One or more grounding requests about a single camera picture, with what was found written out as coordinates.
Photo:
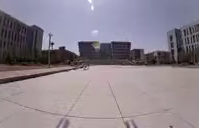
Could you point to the robot's own part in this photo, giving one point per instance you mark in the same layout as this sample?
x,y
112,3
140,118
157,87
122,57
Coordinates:
x,y
131,124
63,123

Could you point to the pale paved plaza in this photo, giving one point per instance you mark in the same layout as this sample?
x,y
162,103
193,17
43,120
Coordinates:
x,y
127,86

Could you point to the white multistorey building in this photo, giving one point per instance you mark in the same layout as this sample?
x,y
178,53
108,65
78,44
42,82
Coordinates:
x,y
192,41

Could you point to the bicycle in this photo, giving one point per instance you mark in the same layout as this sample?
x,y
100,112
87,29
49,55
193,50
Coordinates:
x,y
85,66

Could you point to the small distant building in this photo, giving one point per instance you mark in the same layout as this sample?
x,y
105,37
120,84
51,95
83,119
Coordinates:
x,y
137,54

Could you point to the dark kerb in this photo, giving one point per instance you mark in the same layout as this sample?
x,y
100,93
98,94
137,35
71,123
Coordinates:
x,y
27,77

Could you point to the dark glass-fronted building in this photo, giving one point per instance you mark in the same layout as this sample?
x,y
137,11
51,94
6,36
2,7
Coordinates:
x,y
105,50

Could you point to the raised pale side strip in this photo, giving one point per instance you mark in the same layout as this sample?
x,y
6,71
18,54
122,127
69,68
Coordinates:
x,y
17,71

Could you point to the low dark building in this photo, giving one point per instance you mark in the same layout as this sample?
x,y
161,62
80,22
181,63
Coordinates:
x,y
60,55

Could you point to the low grey building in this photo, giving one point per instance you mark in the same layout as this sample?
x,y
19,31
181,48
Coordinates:
x,y
158,56

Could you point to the pole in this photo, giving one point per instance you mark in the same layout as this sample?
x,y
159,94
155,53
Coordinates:
x,y
49,50

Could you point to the large grey multistorey building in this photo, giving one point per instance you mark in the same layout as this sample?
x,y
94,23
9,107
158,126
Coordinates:
x,y
7,38

